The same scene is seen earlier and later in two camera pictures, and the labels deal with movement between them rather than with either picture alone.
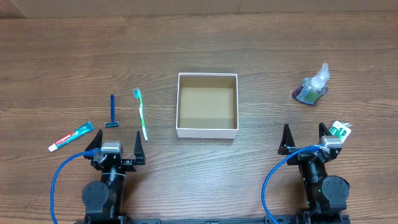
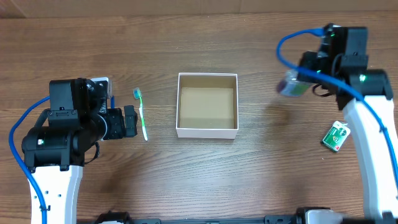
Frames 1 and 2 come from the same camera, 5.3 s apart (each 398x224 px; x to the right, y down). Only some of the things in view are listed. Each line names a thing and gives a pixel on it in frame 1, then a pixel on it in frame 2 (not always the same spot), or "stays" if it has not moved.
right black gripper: (288, 146) → (308, 62)
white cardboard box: (207, 105) stays
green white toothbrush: (137, 94) stays
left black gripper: (138, 152) → (118, 130)
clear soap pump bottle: (313, 88) → (291, 86)
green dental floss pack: (340, 129) stays
